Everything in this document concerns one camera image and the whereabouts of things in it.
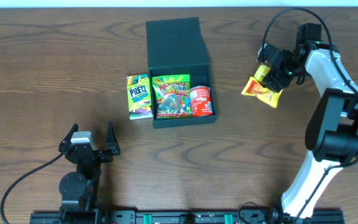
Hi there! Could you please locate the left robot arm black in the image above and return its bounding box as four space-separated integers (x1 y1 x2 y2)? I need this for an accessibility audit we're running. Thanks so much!
56 122 121 224

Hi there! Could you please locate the yellow orange snack packet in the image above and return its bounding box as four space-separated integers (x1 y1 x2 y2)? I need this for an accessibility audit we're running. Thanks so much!
241 77 283 108

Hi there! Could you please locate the red Pringles can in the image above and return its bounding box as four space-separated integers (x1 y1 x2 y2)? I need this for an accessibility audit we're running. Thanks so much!
190 86 213 117

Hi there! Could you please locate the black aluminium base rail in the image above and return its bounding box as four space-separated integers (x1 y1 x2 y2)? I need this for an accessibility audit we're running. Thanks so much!
29 208 344 224

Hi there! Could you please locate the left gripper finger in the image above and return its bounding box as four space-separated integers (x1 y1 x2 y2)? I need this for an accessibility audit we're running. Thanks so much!
60 123 78 145
105 121 121 155

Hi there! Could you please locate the yellow snack can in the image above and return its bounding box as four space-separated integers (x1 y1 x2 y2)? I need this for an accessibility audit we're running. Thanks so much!
254 64 270 83

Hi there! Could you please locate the black open gift box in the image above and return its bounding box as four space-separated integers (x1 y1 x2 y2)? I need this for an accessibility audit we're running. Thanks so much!
145 17 218 129

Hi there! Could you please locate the green Haribo gummy bag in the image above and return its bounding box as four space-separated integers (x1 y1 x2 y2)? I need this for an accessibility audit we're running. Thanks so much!
152 74 193 120

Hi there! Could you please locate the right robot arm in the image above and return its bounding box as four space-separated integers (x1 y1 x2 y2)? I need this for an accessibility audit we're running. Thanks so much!
257 23 358 223

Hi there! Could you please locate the Pretz snack box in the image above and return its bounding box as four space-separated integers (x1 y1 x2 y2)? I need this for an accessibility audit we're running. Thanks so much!
127 74 153 120

